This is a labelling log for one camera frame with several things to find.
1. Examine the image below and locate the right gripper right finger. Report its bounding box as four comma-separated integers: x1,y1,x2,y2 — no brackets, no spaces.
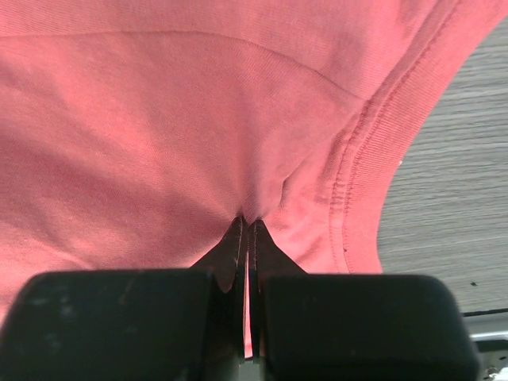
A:
248,221,480,380

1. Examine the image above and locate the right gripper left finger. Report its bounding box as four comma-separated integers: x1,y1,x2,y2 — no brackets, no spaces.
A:
1,217,248,380

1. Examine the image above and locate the pink t shirt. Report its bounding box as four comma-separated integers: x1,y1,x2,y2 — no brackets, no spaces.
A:
1,1,507,313

